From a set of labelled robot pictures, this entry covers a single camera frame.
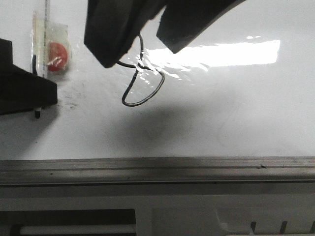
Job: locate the white glossy whiteboard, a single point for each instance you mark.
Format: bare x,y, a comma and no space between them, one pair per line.
244,87

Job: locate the grey aluminium whiteboard frame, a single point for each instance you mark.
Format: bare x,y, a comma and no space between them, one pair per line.
156,170

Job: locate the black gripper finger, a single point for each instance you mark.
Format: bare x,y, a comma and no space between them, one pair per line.
20,90

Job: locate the red round magnet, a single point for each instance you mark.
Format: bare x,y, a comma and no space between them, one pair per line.
57,56

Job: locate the white black whiteboard marker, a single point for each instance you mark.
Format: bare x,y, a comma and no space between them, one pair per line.
40,19

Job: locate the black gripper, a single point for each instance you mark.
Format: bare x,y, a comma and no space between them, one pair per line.
112,25

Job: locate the clear adhesive tape piece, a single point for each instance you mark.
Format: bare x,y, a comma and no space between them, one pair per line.
58,33

